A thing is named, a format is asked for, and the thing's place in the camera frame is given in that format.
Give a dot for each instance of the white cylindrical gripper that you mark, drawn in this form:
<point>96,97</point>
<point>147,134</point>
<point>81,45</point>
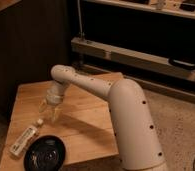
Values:
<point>54,96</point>

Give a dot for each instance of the clear plastic bottle white label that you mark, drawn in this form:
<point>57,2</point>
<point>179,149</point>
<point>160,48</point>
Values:
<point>27,136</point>

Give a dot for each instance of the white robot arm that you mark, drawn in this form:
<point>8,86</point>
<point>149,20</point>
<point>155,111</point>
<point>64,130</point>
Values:
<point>136,137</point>

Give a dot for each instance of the black ceramic bowl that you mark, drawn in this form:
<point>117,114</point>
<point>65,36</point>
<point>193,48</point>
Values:
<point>47,153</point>

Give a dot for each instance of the wooden table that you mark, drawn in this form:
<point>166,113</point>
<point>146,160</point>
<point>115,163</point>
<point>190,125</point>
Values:
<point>83,124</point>

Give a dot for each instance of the metal pole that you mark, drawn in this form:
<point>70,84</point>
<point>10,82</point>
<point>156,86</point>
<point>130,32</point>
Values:
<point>81,31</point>

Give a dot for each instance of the wooden shelf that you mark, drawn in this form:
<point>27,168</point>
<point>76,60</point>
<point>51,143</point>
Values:
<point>168,7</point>

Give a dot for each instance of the black case handle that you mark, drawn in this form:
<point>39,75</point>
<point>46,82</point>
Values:
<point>181,64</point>

